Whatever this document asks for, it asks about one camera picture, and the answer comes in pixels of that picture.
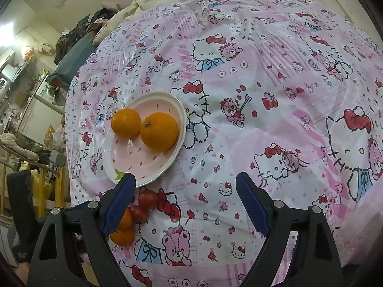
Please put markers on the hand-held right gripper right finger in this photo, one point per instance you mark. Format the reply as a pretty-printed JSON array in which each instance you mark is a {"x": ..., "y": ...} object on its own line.
[{"x": 254, "y": 203}]

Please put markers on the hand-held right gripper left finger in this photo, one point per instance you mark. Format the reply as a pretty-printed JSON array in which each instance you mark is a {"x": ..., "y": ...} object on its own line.
[{"x": 115, "y": 204}]

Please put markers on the small orange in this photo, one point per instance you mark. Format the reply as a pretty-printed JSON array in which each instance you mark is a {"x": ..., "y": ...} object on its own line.
[
  {"x": 125, "y": 218},
  {"x": 122, "y": 236}
]

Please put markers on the red tomato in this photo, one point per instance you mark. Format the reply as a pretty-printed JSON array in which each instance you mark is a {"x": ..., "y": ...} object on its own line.
[
  {"x": 138, "y": 213},
  {"x": 148, "y": 199}
]

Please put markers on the pink strawberry-shaped plate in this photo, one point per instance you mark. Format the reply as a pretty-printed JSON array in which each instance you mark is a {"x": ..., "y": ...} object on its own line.
[{"x": 143, "y": 143}]

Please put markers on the medium orange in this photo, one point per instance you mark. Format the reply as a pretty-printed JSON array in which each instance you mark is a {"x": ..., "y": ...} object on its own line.
[{"x": 126, "y": 122}]

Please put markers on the large orange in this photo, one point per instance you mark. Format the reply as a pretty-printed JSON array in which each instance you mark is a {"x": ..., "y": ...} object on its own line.
[{"x": 159, "y": 131}]

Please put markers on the yellow wooden rack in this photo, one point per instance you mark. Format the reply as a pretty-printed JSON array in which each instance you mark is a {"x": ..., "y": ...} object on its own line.
[{"x": 48, "y": 182}]

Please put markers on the printed cartoon cat blanket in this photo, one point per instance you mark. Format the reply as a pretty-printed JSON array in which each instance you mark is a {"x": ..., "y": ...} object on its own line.
[{"x": 239, "y": 125}]

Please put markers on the black office chair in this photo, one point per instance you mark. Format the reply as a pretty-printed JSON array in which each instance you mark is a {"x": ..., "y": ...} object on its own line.
[{"x": 21, "y": 209}]

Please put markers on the white cabinet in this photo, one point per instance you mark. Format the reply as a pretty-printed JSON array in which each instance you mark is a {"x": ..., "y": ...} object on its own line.
[{"x": 39, "y": 107}]

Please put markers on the blue pillow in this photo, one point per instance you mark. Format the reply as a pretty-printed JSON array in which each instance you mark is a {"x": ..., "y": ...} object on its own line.
[{"x": 70, "y": 62}]

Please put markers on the pile of dark clothes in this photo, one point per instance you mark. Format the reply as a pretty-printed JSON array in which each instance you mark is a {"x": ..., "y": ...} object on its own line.
[{"x": 77, "y": 36}]

